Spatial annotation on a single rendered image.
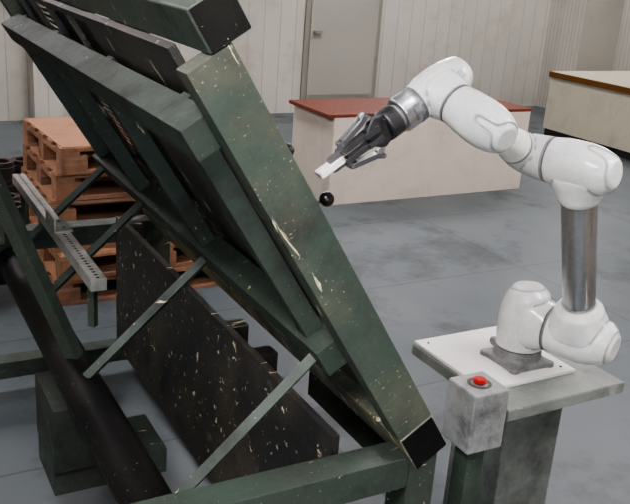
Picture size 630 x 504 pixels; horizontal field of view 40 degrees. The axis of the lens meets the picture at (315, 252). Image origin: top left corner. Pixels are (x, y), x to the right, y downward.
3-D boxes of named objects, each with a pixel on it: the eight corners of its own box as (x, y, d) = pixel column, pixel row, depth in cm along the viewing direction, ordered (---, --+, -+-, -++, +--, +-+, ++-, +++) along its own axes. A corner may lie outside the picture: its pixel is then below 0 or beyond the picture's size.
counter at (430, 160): (520, 188, 827) (532, 108, 802) (322, 205, 721) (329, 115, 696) (473, 170, 884) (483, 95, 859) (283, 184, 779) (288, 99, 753)
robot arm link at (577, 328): (563, 332, 288) (627, 354, 274) (539, 360, 278) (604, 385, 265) (561, 124, 245) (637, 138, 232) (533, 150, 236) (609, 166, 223)
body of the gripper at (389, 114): (399, 105, 197) (368, 127, 195) (412, 135, 201) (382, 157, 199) (381, 99, 203) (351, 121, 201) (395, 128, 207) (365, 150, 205)
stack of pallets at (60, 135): (206, 237, 623) (210, 110, 592) (261, 280, 550) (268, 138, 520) (20, 257, 559) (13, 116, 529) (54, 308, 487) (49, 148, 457)
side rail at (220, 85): (399, 442, 219) (432, 414, 221) (185, 73, 161) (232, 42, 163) (386, 430, 224) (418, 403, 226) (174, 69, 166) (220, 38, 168)
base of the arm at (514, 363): (511, 340, 305) (513, 325, 303) (555, 366, 286) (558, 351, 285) (470, 347, 296) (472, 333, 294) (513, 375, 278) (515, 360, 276)
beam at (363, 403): (416, 471, 225) (448, 444, 227) (400, 442, 219) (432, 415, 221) (150, 222, 406) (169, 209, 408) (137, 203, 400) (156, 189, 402)
